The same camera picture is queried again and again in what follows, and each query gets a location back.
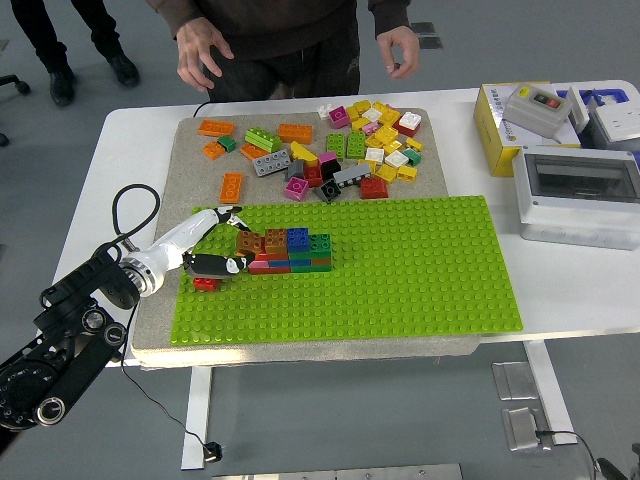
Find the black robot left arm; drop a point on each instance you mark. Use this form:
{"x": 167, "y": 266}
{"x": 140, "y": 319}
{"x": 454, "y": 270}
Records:
{"x": 90, "y": 285}

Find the metal floor block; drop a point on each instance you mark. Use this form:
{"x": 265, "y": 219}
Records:
{"x": 522, "y": 430}

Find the orange small toy brick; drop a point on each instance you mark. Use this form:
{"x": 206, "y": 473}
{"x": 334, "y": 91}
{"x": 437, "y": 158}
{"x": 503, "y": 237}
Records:
{"x": 213, "y": 150}

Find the brown square toy brick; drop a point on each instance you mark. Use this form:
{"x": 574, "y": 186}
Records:
{"x": 276, "y": 240}
{"x": 250, "y": 242}

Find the black office chair base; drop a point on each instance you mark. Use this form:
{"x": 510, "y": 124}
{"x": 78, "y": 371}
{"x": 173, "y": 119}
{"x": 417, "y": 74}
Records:
{"x": 17, "y": 82}

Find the long metal floor plate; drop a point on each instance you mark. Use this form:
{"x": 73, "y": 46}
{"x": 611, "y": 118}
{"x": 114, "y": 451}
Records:
{"x": 350, "y": 472}

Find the blue plastic bin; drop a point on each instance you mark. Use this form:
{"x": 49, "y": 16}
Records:
{"x": 612, "y": 93}

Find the dark green square toy brick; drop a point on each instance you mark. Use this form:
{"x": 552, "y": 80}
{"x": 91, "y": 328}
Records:
{"x": 320, "y": 244}

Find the pink small toy brick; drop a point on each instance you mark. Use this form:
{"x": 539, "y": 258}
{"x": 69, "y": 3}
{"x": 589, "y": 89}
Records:
{"x": 370, "y": 128}

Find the yellow small toy brick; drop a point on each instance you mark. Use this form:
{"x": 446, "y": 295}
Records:
{"x": 414, "y": 144}

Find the magenta square toy brick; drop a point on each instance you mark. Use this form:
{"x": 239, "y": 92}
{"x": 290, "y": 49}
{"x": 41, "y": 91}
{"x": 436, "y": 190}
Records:
{"x": 338, "y": 117}
{"x": 296, "y": 188}

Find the magenta small toy brick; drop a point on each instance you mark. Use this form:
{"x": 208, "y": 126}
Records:
{"x": 327, "y": 158}

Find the lime green long toy brick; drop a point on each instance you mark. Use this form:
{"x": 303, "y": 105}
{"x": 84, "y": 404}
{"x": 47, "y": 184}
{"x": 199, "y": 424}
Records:
{"x": 262, "y": 138}

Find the white plastic cover plate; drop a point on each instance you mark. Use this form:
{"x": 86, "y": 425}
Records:
{"x": 579, "y": 107}

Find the white table leg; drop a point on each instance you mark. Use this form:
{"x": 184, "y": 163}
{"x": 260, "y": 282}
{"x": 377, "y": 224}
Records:
{"x": 545, "y": 380}
{"x": 195, "y": 425}

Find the grey narrow toy brick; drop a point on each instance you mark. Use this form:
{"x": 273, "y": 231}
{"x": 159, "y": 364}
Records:
{"x": 351, "y": 176}

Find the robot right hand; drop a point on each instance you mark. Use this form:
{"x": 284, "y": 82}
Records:
{"x": 610, "y": 467}

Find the dark green small toy brick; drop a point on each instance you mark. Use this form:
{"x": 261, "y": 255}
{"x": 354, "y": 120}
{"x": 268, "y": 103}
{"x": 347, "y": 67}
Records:
{"x": 227, "y": 144}
{"x": 412, "y": 157}

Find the white square toy brick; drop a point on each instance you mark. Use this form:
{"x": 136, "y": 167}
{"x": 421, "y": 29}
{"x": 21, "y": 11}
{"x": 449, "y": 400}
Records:
{"x": 410, "y": 119}

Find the grey push-button switch box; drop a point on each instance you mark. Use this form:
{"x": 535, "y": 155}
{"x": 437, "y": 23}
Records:
{"x": 525, "y": 112}

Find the person's right forearm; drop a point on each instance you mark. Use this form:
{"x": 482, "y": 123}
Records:
{"x": 175, "y": 12}

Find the red long toy brick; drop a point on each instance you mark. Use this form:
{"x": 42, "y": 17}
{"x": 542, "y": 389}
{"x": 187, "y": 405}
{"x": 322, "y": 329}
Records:
{"x": 270, "y": 271}
{"x": 274, "y": 256}

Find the black floor plate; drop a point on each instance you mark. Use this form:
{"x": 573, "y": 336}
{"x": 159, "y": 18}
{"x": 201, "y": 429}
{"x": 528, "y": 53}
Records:
{"x": 427, "y": 27}
{"x": 432, "y": 42}

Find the dark green long toy brick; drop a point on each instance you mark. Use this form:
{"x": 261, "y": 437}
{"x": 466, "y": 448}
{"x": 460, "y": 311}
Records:
{"x": 312, "y": 269}
{"x": 311, "y": 256}

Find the red sloped toy brick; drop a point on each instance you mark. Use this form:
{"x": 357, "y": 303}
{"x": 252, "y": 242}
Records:
{"x": 374, "y": 188}

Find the lime green studded baseplate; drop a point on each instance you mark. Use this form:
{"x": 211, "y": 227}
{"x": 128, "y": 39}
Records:
{"x": 400, "y": 275}

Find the yellow curved toy brick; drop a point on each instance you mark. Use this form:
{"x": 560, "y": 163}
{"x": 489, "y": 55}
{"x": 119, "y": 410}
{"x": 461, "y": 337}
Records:
{"x": 301, "y": 151}

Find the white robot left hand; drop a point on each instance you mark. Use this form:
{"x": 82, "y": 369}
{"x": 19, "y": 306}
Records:
{"x": 180, "y": 235}

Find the white distribution box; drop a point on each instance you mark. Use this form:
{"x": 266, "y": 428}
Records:
{"x": 565, "y": 225}

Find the grey-brown mat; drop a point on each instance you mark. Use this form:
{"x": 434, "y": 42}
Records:
{"x": 260, "y": 118}

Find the black plug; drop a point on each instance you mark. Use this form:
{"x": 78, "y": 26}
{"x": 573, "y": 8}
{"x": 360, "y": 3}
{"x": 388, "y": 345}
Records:
{"x": 212, "y": 452}

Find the person's left forearm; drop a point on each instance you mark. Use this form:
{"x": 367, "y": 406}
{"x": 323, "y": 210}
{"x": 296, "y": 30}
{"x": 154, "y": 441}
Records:
{"x": 390, "y": 15}

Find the blue square toy brick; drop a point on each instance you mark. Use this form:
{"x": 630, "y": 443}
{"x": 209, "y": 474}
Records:
{"x": 298, "y": 240}

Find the orange long toy brick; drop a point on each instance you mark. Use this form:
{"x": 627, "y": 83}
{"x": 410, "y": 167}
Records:
{"x": 216, "y": 128}
{"x": 251, "y": 151}
{"x": 231, "y": 187}
{"x": 295, "y": 133}

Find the grey long toy brick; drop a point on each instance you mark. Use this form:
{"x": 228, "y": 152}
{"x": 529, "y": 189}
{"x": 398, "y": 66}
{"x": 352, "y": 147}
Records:
{"x": 271, "y": 162}

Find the person's left hand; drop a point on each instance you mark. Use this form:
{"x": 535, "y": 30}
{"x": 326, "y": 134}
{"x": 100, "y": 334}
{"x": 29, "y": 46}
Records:
{"x": 405, "y": 47}

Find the white small toy piece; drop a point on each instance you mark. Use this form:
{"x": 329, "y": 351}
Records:
{"x": 324, "y": 111}

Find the yellow cardboard box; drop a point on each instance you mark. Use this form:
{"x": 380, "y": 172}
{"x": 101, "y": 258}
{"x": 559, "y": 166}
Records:
{"x": 487, "y": 130}

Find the person's right hand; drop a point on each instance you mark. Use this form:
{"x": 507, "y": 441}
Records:
{"x": 195, "y": 47}

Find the dark grey sloped toy brick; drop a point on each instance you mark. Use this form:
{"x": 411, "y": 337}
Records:
{"x": 294, "y": 171}

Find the white wall socket panel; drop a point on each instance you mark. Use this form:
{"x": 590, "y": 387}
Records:
{"x": 617, "y": 122}

